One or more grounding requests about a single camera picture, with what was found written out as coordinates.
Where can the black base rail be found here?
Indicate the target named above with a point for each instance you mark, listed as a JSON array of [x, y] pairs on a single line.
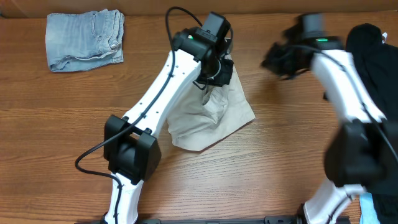
[[214, 221]]

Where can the folded light blue jeans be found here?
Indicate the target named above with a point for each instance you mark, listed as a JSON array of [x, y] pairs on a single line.
[[82, 42]]

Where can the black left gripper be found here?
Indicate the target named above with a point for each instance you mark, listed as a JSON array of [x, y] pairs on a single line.
[[222, 74]]

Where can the light blue cloth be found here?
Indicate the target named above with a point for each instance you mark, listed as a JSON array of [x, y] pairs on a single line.
[[368, 213]]

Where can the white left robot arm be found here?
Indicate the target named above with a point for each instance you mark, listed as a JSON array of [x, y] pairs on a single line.
[[197, 57]]

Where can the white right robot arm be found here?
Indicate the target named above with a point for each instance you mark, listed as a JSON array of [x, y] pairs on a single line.
[[334, 68]]

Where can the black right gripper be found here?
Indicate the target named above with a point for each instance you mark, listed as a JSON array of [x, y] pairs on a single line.
[[275, 65]]

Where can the white garment tag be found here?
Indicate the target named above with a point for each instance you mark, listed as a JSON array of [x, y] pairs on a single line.
[[384, 37]]

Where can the black garment pile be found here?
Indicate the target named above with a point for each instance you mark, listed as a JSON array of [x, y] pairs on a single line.
[[376, 77]]

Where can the beige khaki shorts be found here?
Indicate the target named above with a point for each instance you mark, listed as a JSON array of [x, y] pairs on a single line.
[[203, 117]]

